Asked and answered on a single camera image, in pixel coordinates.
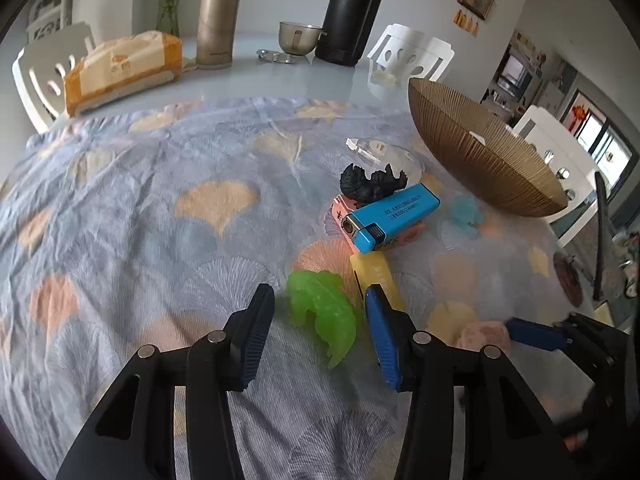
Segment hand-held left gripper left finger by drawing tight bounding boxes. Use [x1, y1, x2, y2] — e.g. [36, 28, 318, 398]
[55, 282, 277, 480]

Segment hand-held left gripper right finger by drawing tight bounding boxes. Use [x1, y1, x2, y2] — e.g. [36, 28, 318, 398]
[364, 285, 576, 480]

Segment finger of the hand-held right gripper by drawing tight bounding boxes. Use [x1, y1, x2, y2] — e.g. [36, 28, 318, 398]
[507, 317, 573, 352]

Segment green rubber toy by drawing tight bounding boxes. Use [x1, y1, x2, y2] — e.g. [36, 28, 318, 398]
[286, 270, 363, 371]

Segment yellow lighter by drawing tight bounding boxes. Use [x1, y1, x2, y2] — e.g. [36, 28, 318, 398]
[349, 252, 407, 313]

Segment pink box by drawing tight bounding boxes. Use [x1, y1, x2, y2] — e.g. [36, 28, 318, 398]
[330, 195, 427, 251]

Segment blue lighter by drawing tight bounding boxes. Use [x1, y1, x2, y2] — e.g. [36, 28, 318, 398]
[341, 183, 441, 254]

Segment teal rubber toy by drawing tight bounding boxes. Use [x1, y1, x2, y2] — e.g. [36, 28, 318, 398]
[447, 195, 485, 233]

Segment black dinosaur toy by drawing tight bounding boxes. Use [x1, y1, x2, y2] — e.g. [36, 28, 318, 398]
[340, 162, 408, 201]

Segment gold ribbed bowl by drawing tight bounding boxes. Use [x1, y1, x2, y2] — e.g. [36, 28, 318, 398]
[407, 77, 570, 218]

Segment brown round coaster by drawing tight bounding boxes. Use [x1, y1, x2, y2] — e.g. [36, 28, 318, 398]
[552, 251, 585, 308]

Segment blue floral tablecloth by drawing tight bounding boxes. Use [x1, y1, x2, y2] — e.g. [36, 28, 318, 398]
[0, 96, 621, 480]

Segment clear plastic wrapper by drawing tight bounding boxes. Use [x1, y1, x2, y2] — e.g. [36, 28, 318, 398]
[345, 136, 426, 181]

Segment white cutout chair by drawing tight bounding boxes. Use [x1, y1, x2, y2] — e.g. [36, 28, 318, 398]
[12, 21, 97, 133]
[367, 23, 456, 83]
[512, 105, 608, 221]

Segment cabinet with microwave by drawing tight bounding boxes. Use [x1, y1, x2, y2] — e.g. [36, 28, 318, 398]
[480, 30, 576, 121]

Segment small metal lid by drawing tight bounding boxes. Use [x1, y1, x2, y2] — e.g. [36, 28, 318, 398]
[256, 48, 297, 64]

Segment orange tissue pack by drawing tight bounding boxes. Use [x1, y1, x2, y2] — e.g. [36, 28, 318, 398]
[64, 31, 183, 117]

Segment yellow hanging ornaments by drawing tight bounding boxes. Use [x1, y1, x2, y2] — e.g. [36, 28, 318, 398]
[454, 9, 480, 36]

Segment gold thermos flask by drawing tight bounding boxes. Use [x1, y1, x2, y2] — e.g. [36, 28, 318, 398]
[196, 0, 246, 71]

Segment large black thermos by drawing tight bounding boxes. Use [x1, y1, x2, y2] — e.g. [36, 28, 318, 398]
[314, 0, 391, 67]

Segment white carved shelf with plant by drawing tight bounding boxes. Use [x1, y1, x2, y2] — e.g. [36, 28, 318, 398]
[25, 0, 81, 36]

